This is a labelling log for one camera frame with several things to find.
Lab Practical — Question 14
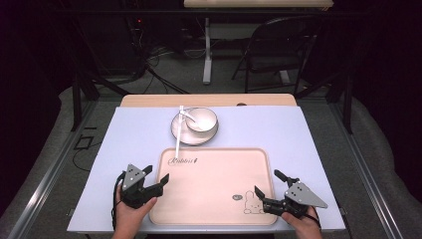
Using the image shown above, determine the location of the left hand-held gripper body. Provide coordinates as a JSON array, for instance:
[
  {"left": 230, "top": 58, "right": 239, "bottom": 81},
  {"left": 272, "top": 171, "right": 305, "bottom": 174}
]
[{"left": 119, "top": 163, "right": 163, "bottom": 210}]

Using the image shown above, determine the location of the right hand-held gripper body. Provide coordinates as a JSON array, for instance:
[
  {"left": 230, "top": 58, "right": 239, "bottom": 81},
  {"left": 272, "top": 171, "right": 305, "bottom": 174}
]
[{"left": 263, "top": 180, "right": 328, "bottom": 219}]

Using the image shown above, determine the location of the white chopstick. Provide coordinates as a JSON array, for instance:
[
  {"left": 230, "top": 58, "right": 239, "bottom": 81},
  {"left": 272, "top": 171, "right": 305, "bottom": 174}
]
[
  {"left": 175, "top": 105, "right": 185, "bottom": 159},
  {"left": 174, "top": 105, "right": 183, "bottom": 159}
]

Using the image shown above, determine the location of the beige tray with rabbit print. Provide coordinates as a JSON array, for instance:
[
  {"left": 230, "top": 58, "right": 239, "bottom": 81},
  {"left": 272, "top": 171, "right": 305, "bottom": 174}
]
[{"left": 148, "top": 147, "right": 279, "bottom": 227}]

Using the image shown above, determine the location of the white plate with dark rim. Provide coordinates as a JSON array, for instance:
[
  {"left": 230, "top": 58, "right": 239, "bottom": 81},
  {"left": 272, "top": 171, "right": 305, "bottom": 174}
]
[{"left": 170, "top": 108, "right": 220, "bottom": 146}]

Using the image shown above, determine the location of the white ceramic spoon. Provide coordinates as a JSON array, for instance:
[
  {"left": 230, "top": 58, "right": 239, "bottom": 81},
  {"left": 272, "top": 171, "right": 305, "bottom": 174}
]
[{"left": 179, "top": 111, "right": 204, "bottom": 130}]

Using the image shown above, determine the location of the white ribbed bowl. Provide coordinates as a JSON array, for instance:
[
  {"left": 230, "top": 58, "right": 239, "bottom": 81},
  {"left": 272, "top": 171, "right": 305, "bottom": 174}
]
[{"left": 184, "top": 107, "right": 219, "bottom": 132}]

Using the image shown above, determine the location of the person's right hand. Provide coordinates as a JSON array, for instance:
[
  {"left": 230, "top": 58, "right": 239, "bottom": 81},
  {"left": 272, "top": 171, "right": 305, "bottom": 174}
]
[{"left": 281, "top": 206, "right": 322, "bottom": 235}]

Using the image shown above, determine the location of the person's left hand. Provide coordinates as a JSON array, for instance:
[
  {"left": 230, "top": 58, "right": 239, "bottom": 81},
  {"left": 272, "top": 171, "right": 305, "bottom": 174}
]
[{"left": 113, "top": 194, "right": 158, "bottom": 235}]

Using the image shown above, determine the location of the light wooden table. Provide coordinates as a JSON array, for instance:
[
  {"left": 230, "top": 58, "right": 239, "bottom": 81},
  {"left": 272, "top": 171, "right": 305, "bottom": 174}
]
[{"left": 118, "top": 93, "right": 298, "bottom": 108}]

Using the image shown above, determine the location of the black metal stand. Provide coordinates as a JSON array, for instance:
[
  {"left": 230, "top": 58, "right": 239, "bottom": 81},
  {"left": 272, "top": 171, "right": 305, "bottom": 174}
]
[
  {"left": 295, "top": 71, "right": 354, "bottom": 134},
  {"left": 70, "top": 19, "right": 132, "bottom": 132}
]

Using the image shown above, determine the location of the black folding chair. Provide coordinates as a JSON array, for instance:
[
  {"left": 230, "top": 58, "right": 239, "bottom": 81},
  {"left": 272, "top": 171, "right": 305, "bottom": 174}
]
[{"left": 231, "top": 16, "right": 317, "bottom": 94}]

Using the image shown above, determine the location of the wooden desk with white legs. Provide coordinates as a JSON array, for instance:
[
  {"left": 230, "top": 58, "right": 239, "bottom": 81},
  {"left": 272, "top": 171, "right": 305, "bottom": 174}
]
[{"left": 183, "top": 0, "right": 334, "bottom": 86}]

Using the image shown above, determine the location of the black device with red light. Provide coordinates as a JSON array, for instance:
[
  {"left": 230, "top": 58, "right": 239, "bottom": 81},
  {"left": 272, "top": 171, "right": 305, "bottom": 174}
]
[{"left": 131, "top": 16, "right": 147, "bottom": 35}]

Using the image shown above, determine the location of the black wrist strap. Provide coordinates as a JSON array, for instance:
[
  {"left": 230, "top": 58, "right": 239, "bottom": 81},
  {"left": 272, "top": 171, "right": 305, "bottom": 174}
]
[
  {"left": 305, "top": 212, "right": 322, "bottom": 231},
  {"left": 111, "top": 171, "right": 127, "bottom": 231}
]

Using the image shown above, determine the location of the black floor cable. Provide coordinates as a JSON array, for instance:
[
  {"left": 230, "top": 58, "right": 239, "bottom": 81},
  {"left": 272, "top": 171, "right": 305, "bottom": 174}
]
[{"left": 72, "top": 140, "right": 104, "bottom": 172}]

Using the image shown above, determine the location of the aluminium rail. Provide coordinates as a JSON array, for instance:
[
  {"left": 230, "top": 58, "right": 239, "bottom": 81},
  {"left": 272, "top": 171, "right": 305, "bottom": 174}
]
[
  {"left": 327, "top": 99, "right": 404, "bottom": 239},
  {"left": 8, "top": 99, "right": 98, "bottom": 239}
]

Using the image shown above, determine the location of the bundle of black cables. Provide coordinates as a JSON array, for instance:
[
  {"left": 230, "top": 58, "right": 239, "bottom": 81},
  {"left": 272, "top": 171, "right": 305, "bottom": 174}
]
[{"left": 132, "top": 43, "right": 190, "bottom": 96}]

